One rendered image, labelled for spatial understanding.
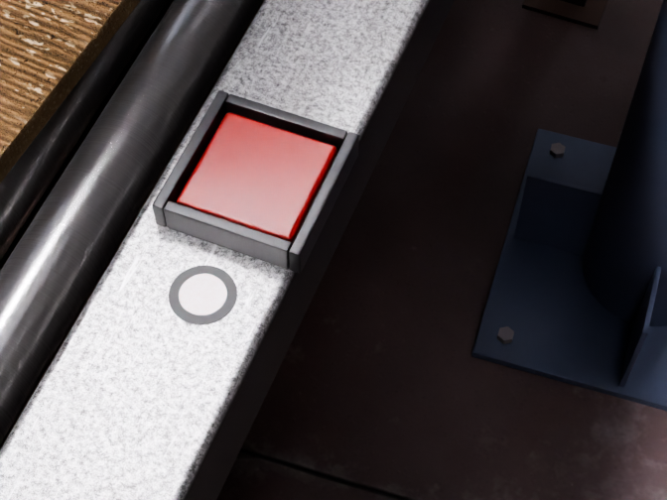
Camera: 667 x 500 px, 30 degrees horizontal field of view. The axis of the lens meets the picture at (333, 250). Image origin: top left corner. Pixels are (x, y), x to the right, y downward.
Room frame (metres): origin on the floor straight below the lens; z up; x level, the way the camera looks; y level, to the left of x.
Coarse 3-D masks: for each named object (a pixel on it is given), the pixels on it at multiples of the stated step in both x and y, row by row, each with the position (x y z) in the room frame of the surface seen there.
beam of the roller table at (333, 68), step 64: (320, 0) 0.48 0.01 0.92; (384, 0) 0.48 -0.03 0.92; (448, 0) 0.52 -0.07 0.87; (256, 64) 0.43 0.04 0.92; (320, 64) 0.43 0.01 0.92; (384, 64) 0.43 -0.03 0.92; (192, 128) 0.39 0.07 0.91; (384, 128) 0.42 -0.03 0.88; (128, 256) 0.32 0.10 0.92; (192, 256) 0.32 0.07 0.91; (320, 256) 0.33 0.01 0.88; (128, 320) 0.28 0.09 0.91; (256, 320) 0.28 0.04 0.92; (64, 384) 0.25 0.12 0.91; (128, 384) 0.25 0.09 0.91; (192, 384) 0.25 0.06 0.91; (256, 384) 0.26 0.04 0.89; (64, 448) 0.22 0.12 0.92; (128, 448) 0.22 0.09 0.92; (192, 448) 0.22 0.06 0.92
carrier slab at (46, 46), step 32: (0, 0) 0.46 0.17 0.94; (32, 0) 0.46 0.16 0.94; (64, 0) 0.46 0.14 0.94; (96, 0) 0.46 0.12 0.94; (128, 0) 0.47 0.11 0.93; (0, 32) 0.44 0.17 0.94; (32, 32) 0.44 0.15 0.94; (64, 32) 0.44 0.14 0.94; (96, 32) 0.44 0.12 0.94; (0, 64) 0.42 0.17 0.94; (32, 64) 0.42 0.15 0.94; (64, 64) 0.42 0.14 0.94; (0, 96) 0.40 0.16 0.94; (32, 96) 0.40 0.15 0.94; (64, 96) 0.41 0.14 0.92; (0, 128) 0.38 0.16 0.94; (32, 128) 0.38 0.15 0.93; (0, 160) 0.36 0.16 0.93
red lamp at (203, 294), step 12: (204, 276) 0.30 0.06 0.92; (192, 288) 0.30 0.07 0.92; (204, 288) 0.30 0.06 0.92; (216, 288) 0.30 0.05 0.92; (180, 300) 0.29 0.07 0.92; (192, 300) 0.29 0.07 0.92; (204, 300) 0.29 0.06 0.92; (216, 300) 0.29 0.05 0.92; (192, 312) 0.28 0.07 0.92; (204, 312) 0.28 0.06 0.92
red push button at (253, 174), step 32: (224, 128) 0.38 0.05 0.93; (256, 128) 0.38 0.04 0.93; (224, 160) 0.36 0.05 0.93; (256, 160) 0.36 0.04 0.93; (288, 160) 0.36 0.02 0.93; (320, 160) 0.36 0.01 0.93; (192, 192) 0.34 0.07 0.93; (224, 192) 0.34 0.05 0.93; (256, 192) 0.34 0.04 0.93; (288, 192) 0.34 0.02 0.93; (256, 224) 0.32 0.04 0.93; (288, 224) 0.32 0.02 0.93
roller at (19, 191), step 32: (160, 0) 0.49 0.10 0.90; (128, 32) 0.46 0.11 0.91; (96, 64) 0.44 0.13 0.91; (96, 96) 0.42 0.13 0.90; (64, 128) 0.40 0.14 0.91; (32, 160) 0.37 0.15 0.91; (64, 160) 0.39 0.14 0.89; (0, 192) 0.35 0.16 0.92; (32, 192) 0.36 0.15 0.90; (0, 224) 0.34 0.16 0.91; (0, 256) 0.33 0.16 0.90
